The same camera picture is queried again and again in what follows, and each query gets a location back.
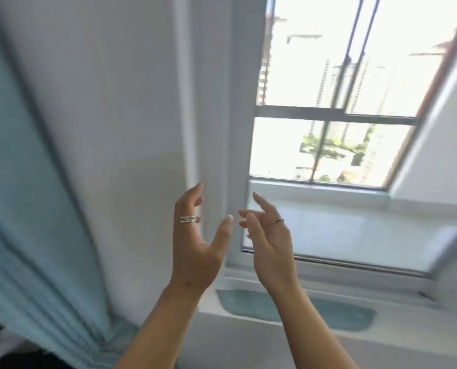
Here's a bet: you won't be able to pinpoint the blue curtain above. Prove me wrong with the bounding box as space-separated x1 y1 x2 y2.
0 7 179 369

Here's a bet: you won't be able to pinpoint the grey framed window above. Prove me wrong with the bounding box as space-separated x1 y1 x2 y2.
228 0 457 282

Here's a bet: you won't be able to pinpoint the person's right forearm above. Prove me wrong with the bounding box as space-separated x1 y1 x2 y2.
266 283 359 369

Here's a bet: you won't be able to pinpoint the light blue plastic basin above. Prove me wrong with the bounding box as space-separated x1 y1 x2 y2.
216 289 378 332

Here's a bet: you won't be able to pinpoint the person's right hand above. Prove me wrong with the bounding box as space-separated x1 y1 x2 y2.
238 192 299 293

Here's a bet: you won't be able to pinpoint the person's left forearm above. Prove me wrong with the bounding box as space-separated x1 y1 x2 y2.
113 282 210 369

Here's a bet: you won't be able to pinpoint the high-rise apartment buildings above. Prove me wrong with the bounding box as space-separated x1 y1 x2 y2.
257 13 455 186

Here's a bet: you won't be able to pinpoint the person's left hand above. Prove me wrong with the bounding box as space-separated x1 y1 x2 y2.
170 183 235 293

